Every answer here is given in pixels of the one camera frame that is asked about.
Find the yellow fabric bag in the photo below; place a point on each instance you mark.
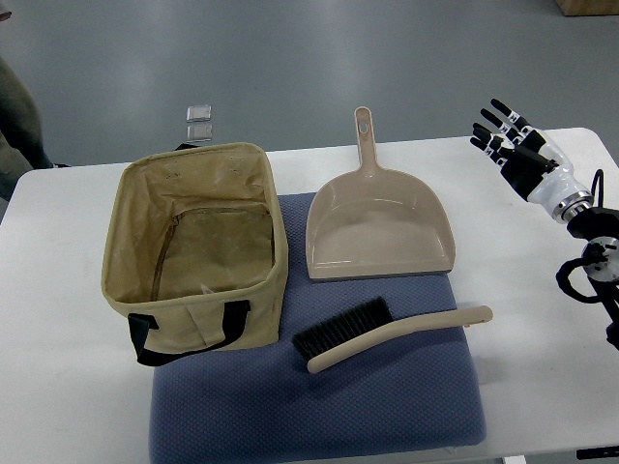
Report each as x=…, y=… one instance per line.
x=196, y=254

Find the cardboard box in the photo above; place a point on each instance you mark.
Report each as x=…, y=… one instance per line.
x=588, y=7

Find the pink hand broom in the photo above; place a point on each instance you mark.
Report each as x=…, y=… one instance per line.
x=370, y=324

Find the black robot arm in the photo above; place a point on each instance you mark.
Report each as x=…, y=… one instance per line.
x=588, y=219

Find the person in dark clothes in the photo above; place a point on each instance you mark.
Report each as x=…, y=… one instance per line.
x=22, y=145

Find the clear plastic square lower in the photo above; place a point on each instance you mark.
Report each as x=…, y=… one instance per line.
x=199, y=132

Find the pink dustpan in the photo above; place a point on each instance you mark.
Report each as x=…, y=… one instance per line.
x=374, y=222

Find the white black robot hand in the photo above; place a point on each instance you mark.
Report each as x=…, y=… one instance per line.
x=531, y=163

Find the blue cushion mat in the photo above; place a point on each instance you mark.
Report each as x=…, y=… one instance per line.
x=417, y=392

